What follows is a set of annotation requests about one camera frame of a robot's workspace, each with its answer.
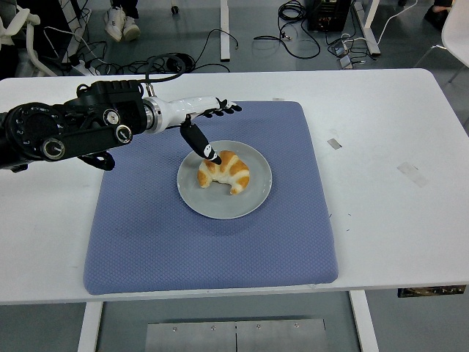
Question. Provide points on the white office chair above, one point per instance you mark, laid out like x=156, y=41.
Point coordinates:
x=31, y=40

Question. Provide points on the grey foot pedal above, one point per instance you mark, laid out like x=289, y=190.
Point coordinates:
x=340, y=48
x=346, y=63

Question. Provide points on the large grey tape piece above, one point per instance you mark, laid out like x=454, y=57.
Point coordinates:
x=412, y=174

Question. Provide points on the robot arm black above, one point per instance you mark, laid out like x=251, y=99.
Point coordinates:
x=73, y=128

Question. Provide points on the white background desk leg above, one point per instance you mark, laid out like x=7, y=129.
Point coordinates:
x=368, y=27
x=224, y=29

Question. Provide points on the grey round plate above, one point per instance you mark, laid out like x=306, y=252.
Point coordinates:
x=256, y=198

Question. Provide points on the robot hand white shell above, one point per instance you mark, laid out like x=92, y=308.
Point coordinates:
x=183, y=108

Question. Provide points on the black equipment box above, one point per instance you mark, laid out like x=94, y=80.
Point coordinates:
x=327, y=14

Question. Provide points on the black caster wheel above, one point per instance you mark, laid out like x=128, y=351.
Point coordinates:
x=174, y=9

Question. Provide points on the metal bracket under table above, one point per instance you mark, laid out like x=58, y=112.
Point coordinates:
x=432, y=290

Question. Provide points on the white shell chair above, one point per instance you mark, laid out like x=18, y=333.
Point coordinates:
x=456, y=34

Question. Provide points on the blue quilted mat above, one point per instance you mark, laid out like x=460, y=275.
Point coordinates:
x=209, y=249

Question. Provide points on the small grey tape piece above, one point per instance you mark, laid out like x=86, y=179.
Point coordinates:
x=334, y=143

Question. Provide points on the person's foot dark shoe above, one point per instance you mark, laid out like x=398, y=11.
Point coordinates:
x=438, y=18

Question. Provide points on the croissant bread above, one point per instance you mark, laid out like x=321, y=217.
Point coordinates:
x=232, y=172

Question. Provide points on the white table leg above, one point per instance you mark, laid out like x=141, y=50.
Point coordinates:
x=89, y=328
x=364, y=322

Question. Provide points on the person's leg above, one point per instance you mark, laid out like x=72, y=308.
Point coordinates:
x=124, y=5

